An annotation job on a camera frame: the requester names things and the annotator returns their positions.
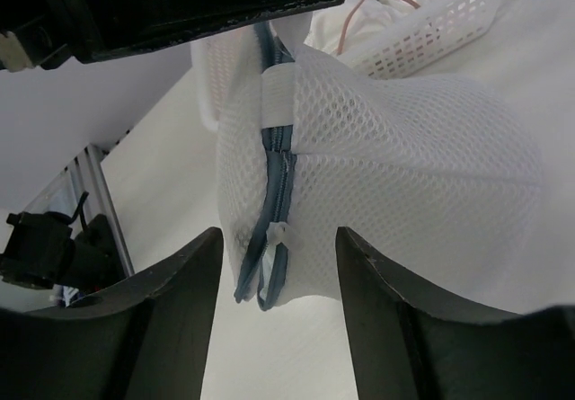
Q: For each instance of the blue-trimmed mesh laundry bag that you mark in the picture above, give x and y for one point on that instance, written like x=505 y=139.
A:
x=436 y=172

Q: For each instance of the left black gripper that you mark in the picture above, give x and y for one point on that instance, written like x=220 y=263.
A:
x=47 y=33

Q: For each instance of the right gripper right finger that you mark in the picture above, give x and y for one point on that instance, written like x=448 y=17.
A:
x=411 y=339

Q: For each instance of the white perforated plastic basket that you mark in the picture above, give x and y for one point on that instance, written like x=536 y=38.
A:
x=424 y=36

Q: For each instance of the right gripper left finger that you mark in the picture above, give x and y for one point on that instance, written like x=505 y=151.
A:
x=145 y=337

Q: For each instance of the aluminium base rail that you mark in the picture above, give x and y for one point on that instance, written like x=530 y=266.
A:
x=84 y=173

